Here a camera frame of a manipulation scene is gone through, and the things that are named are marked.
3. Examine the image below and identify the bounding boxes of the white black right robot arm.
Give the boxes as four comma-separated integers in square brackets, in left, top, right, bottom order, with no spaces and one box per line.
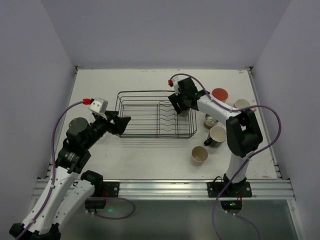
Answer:
[168,76,263,192]

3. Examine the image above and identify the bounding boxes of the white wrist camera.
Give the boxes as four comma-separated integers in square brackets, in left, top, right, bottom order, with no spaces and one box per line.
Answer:
[88,97,108,119]
[172,76,181,95]

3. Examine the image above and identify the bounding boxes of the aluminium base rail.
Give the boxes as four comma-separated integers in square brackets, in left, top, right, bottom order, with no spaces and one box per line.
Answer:
[32,178,296,201]

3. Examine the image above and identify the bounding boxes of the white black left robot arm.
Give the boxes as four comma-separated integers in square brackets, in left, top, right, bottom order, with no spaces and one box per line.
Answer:
[9,110,131,240]

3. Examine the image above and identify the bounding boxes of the pink faceted mug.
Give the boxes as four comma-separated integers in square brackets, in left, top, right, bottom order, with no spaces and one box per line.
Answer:
[233,98,257,112]

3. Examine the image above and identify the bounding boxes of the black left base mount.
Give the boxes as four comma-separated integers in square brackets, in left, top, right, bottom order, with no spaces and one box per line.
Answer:
[84,181,120,211]

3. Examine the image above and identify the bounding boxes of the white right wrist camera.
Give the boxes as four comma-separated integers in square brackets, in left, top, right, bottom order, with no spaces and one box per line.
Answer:
[172,76,181,95]

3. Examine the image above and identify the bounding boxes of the beige tall cup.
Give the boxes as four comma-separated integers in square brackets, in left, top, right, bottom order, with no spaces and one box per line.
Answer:
[191,146,209,166]

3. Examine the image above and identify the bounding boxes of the salmon pink plastic cup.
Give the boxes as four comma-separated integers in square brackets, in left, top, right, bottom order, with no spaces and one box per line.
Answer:
[211,88,229,103]

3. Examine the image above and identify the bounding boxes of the cream cup brown band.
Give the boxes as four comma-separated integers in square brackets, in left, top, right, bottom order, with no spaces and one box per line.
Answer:
[203,114,219,130]

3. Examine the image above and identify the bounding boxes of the grey wire dish rack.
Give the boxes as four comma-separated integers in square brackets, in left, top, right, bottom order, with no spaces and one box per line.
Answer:
[115,90,197,139]

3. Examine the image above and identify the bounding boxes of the grey beige small mug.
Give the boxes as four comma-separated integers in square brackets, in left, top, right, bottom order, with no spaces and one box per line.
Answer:
[179,111,189,118]

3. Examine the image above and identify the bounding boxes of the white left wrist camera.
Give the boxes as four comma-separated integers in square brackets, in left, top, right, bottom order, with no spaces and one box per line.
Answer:
[88,97,108,119]

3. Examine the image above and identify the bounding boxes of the black mug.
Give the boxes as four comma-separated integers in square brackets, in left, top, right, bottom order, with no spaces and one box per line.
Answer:
[203,126,227,148]

